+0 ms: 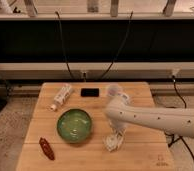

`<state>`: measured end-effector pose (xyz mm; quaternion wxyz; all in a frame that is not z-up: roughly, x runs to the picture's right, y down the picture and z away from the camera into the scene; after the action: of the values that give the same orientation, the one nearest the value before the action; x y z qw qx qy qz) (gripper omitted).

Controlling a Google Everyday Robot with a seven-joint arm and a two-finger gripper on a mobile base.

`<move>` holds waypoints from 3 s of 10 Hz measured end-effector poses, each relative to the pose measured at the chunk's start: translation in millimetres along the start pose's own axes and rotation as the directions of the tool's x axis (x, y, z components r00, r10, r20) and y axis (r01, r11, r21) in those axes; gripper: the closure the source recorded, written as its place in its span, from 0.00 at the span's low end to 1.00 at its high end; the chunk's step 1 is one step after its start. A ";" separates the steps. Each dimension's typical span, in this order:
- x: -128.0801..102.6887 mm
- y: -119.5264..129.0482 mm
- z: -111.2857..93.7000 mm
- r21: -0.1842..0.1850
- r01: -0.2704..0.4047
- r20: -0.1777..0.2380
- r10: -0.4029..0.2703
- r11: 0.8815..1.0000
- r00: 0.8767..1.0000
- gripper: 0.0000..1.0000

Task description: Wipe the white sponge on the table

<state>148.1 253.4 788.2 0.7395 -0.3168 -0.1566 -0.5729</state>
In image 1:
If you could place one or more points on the black rectangular sponge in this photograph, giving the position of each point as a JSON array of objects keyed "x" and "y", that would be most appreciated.
[{"x": 89, "y": 92}]

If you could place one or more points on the clear plastic bottle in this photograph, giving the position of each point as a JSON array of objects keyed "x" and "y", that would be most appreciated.
[{"x": 62, "y": 95}]

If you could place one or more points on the clear plastic cup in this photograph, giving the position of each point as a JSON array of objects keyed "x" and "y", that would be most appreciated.
[{"x": 115, "y": 89}]

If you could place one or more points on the wooden table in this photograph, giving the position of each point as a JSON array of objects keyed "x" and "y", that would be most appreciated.
[{"x": 143, "y": 149}]

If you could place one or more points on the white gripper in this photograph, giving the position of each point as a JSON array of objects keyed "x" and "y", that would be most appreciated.
[{"x": 118, "y": 127}]

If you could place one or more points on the red brown chili pepper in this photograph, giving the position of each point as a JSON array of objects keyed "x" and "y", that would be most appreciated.
[{"x": 47, "y": 150}]

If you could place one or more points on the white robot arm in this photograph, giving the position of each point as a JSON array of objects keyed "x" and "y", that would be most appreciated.
[{"x": 173, "y": 120}]

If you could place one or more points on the green bowl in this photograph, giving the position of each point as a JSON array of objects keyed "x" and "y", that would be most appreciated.
[{"x": 74, "y": 126}]

